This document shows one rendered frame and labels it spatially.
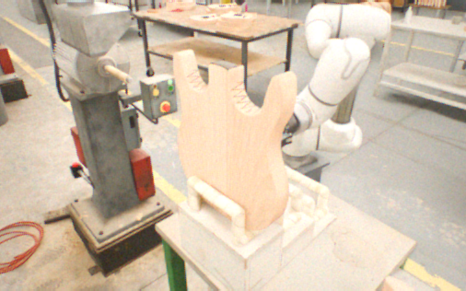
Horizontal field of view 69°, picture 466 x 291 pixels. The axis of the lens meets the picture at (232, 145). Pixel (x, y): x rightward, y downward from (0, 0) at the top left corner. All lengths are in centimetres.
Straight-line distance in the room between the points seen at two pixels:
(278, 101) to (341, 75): 33
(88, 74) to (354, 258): 129
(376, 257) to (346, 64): 58
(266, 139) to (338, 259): 55
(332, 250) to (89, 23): 109
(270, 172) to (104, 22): 87
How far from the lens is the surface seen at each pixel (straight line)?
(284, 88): 62
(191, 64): 83
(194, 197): 93
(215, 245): 93
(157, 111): 187
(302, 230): 104
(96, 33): 133
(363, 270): 111
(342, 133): 176
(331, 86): 94
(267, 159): 69
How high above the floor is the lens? 175
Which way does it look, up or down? 31 degrees down
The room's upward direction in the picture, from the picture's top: straight up
